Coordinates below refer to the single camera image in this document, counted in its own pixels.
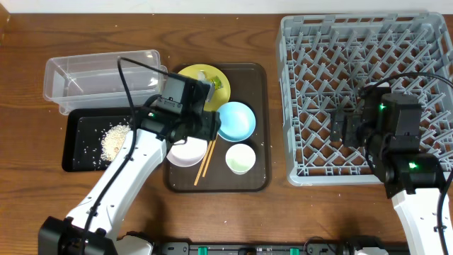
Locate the white tissue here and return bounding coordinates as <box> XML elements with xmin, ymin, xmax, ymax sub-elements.
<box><xmin>197</xmin><ymin>71</ymin><xmax>215</xmax><ymax>102</ymax></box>

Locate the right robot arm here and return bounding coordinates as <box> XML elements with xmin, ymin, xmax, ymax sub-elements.
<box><xmin>330</xmin><ymin>84</ymin><xmax>452</xmax><ymax>254</ymax></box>

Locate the black plastic tray bin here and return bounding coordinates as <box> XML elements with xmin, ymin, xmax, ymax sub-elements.
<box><xmin>62</xmin><ymin>108</ymin><xmax>130</xmax><ymax>172</ymax></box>

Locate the clear plastic bin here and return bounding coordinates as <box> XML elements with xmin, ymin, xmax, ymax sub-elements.
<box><xmin>43</xmin><ymin>50</ymin><xmax>167</xmax><ymax>115</ymax></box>

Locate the white pink bowl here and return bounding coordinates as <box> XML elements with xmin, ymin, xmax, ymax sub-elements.
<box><xmin>166</xmin><ymin>137</ymin><xmax>208</xmax><ymax>167</ymax></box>

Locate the wooden chopstick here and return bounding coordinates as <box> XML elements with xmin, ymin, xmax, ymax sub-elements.
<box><xmin>202</xmin><ymin>135</ymin><xmax>218</xmax><ymax>178</ymax></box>
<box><xmin>194</xmin><ymin>141</ymin><xmax>214</xmax><ymax>186</ymax></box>

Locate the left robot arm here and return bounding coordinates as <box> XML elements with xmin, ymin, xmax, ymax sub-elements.
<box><xmin>38</xmin><ymin>107</ymin><xmax>221</xmax><ymax>254</ymax></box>

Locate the grey dishwasher rack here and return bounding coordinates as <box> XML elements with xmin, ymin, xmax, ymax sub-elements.
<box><xmin>276</xmin><ymin>12</ymin><xmax>452</xmax><ymax>186</ymax></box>

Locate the yellow plate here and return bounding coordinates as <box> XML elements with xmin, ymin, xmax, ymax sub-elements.
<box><xmin>178</xmin><ymin>64</ymin><xmax>231</xmax><ymax>111</ymax></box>

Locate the brown serving tray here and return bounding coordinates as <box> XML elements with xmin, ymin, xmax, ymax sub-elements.
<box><xmin>164</xmin><ymin>62</ymin><xmax>271</xmax><ymax>193</ymax></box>

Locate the light blue bowl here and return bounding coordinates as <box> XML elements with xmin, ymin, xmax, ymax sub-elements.
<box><xmin>217</xmin><ymin>102</ymin><xmax>256</xmax><ymax>142</ymax></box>

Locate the green snack wrapper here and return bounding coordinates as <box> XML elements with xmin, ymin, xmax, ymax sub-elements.
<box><xmin>210</xmin><ymin>76</ymin><xmax>223</xmax><ymax>90</ymax></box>

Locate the white cup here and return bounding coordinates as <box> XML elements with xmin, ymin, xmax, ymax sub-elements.
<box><xmin>225</xmin><ymin>144</ymin><xmax>256</xmax><ymax>175</ymax></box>

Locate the leftover rice pile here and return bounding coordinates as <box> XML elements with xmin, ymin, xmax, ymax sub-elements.
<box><xmin>101</xmin><ymin>125</ymin><xmax>130</xmax><ymax>162</ymax></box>

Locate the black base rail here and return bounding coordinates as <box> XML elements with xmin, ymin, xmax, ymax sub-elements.
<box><xmin>159</xmin><ymin>235</ymin><xmax>411</xmax><ymax>255</ymax></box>

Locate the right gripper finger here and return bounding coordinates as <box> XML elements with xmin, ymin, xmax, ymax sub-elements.
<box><xmin>330</xmin><ymin>110</ymin><xmax>345</xmax><ymax>141</ymax></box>
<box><xmin>338</xmin><ymin>96</ymin><xmax>350</xmax><ymax>111</ymax></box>

